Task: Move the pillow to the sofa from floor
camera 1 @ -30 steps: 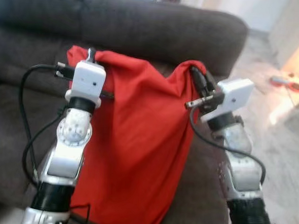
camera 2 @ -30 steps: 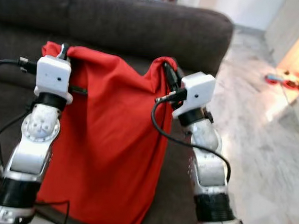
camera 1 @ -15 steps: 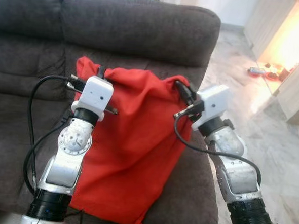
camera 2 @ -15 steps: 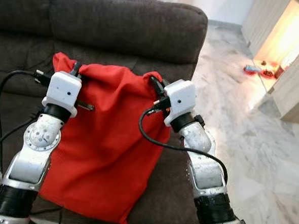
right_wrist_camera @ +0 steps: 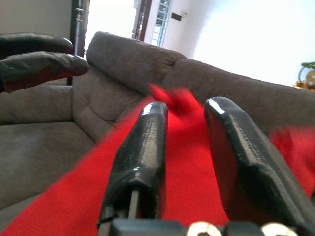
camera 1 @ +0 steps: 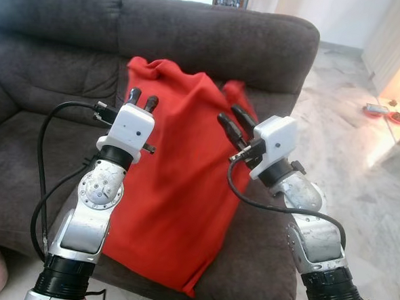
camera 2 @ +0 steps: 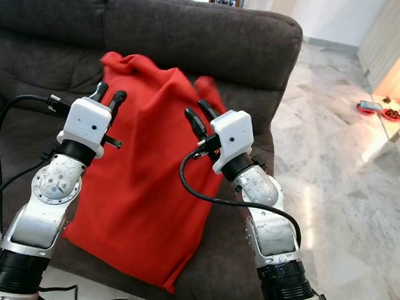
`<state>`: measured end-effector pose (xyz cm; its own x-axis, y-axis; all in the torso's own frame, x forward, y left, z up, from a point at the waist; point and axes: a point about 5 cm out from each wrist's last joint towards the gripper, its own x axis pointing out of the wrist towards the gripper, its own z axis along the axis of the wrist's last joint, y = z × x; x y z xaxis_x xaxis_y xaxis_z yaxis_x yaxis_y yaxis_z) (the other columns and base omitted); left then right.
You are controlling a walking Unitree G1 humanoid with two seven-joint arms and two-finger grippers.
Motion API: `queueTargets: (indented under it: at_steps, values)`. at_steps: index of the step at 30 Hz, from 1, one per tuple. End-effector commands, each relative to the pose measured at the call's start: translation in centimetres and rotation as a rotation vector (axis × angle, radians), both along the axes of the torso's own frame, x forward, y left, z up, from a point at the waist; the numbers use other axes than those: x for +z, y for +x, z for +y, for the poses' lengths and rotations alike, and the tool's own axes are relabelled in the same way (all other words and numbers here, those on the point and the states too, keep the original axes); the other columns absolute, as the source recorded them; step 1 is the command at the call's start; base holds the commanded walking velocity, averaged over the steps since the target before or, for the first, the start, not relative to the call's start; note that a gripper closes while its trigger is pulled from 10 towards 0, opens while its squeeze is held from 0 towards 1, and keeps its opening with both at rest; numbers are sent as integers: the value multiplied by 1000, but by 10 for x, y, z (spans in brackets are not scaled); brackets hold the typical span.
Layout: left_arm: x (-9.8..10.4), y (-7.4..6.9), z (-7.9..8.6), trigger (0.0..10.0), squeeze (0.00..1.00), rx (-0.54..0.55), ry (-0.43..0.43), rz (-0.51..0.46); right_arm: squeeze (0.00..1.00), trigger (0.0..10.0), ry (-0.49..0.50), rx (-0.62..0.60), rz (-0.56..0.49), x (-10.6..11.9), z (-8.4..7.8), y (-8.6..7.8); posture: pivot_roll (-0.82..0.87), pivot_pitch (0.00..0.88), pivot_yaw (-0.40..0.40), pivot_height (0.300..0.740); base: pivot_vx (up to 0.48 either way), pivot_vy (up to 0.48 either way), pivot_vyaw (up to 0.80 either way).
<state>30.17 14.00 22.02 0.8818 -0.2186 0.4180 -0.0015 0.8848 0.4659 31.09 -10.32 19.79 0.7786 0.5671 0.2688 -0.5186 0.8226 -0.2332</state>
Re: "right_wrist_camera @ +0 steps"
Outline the brown wooden door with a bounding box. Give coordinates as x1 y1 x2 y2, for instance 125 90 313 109
132 0 152 41

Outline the dark door frame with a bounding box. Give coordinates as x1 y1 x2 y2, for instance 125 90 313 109
70 0 88 86

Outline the window with white grille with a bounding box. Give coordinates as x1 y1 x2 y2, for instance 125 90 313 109
150 0 173 47

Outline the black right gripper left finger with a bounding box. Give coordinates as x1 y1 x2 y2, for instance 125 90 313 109
98 101 170 228

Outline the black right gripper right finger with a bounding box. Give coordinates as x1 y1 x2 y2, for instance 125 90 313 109
203 96 315 232

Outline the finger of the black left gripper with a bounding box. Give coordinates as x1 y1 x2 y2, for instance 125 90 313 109
0 34 74 59
0 51 89 93

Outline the red pillow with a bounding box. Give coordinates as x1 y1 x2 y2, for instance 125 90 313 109
0 83 315 236

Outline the grey fabric sofa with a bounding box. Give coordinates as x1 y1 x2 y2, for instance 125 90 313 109
0 31 315 218

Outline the golden ornament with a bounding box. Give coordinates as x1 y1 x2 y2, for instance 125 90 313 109
292 62 315 91

